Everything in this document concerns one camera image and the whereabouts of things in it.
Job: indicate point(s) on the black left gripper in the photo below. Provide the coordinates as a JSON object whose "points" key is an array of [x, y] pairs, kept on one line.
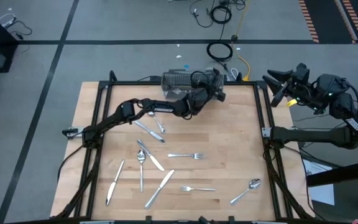
{"points": [[217, 87]]}

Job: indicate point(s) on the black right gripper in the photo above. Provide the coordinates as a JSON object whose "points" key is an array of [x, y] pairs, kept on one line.
{"points": [[301, 91]]}

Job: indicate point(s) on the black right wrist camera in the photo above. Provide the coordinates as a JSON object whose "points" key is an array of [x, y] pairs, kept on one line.
{"points": [[302, 72]]}

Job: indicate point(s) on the black table-level camera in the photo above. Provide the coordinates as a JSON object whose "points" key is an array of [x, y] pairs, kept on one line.
{"points": [[204, 220]]}

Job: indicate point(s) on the silver spoon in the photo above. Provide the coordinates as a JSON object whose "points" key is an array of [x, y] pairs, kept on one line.
{"points": [[254, 183], [151, 114], [141, 154]]}

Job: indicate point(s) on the black table frame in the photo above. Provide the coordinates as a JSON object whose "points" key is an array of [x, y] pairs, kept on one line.
{"points": [[129, 83]]}

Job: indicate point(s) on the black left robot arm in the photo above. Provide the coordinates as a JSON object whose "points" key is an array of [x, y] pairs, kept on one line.
{"points": [[163, 107]]}

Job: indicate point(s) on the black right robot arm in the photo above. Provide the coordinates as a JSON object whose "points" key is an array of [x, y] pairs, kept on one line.
{"points": [[315, 135]]}

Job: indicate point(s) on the yellow tag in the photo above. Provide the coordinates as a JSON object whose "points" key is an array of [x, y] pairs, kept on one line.
{"points": [[292, 103]]}

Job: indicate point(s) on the white paper sheet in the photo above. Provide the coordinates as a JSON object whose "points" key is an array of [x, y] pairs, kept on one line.
{"points": [[322, 193]]}

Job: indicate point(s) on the silver fork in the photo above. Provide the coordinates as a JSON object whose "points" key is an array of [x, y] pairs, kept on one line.
{"points": [[185, 188], [174, 91], [197, 155]]}

